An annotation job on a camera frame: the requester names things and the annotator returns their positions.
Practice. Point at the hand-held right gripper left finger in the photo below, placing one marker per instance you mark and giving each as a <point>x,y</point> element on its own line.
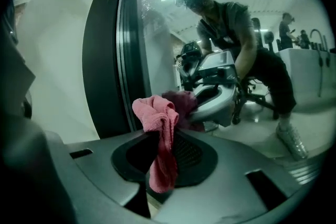
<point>105,178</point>

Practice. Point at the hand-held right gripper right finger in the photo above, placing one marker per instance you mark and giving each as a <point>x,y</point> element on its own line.
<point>231,191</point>

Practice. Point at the pink cloth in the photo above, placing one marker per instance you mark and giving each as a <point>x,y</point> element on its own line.
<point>157,112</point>

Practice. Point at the black framed glass door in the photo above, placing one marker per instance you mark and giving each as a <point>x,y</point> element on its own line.
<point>105,60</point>

